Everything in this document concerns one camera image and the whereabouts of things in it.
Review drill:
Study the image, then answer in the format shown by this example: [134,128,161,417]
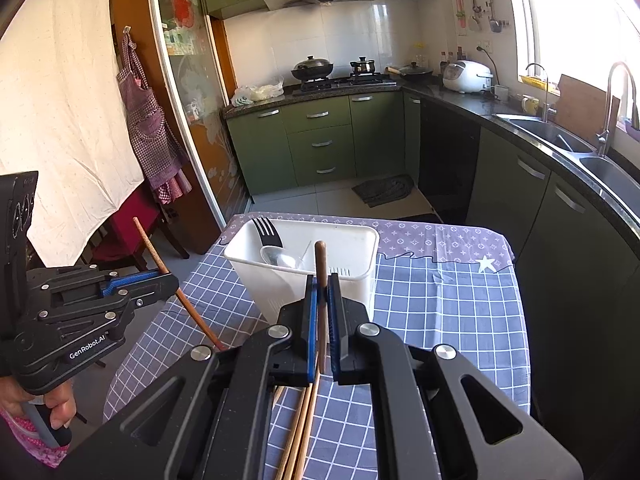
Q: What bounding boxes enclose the red wooden chair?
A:
[92,180,191,272]

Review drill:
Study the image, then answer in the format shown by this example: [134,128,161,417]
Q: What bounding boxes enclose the green cabinet with drawers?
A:
[223,91,422,197]

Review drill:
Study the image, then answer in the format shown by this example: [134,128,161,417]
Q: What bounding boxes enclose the frosted glass sliding door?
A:
[147,0,252,227]

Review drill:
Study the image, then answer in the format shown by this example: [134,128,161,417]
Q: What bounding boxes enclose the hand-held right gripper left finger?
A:
[52,275,323,480]

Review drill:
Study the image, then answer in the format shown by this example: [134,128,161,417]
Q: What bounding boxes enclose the blue checkered tablecloth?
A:
[102,211,532,480]

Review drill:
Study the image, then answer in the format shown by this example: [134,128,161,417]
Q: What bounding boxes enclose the white sheet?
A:
[0,0,162,269]

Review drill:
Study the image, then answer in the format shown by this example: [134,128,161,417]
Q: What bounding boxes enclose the black frying pan with lid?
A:
[385,61,435,84]

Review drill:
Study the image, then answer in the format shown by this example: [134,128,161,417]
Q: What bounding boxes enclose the black appliance front panel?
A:
[419,97,483,226]

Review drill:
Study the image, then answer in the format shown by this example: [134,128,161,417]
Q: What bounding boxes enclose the black fork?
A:
[251,216,285,252]

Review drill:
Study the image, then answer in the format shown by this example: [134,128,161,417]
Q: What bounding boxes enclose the green sink cabinet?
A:
[465,125,640,461]

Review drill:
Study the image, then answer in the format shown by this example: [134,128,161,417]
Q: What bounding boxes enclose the white rice cooker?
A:
[442,60,495,95]

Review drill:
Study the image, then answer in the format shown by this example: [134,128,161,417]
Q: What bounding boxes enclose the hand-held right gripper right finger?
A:
[327,272,586,480]

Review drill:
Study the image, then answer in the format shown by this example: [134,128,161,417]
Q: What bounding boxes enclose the stainless double sink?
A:
[492,112,640,221]

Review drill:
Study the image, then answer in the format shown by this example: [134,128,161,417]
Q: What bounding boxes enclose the clear plastic bag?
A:
[230,76,285,107]

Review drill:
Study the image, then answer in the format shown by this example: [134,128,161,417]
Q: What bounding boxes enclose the wooden cutting board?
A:
[555,74,622,134]

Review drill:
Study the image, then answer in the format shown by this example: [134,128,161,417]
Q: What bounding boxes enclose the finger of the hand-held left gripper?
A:
[27,264,172,308]
[30,274,180,342]

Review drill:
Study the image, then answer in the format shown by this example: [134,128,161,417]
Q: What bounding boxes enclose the hanging kitchen utensils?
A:
[469,0,504,34]

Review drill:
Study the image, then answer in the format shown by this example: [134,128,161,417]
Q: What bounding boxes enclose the black stone countertop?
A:
[222,80,640,243]

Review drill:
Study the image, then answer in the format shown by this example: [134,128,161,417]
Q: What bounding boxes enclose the checkered red apron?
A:
[116,27,194,205]

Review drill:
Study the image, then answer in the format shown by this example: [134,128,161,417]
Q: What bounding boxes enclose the black wok with lid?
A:
[291,56,335,84]

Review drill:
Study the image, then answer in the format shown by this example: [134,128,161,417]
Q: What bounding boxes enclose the person's left hand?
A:
[0,377,78,433]

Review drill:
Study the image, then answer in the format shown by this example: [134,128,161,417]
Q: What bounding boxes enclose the silver spoon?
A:
[260,245,313,269]

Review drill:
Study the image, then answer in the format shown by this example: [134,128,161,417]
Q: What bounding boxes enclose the white plastic utensil basket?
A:
[223,218,379,325]

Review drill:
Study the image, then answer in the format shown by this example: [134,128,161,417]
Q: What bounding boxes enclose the tall steel faucet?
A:
[595,61,638,157]

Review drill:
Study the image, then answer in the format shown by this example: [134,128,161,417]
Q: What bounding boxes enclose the kitchen window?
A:
[502,0,640,131]

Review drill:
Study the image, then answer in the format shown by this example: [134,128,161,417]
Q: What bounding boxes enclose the long wooden utensil handle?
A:
[276,386,311,480]

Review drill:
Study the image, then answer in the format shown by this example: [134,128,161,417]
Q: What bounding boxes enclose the black gas stove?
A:
[291,73,399,97]

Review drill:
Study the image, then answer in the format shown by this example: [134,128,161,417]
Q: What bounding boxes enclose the condiment bottles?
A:
[440,47,469,74]

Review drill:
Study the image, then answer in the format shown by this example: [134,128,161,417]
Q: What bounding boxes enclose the dark grey floor mat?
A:
[351,174,416,207]

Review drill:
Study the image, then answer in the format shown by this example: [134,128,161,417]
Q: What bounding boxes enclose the small steel faucet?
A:
[525,62,558,122]

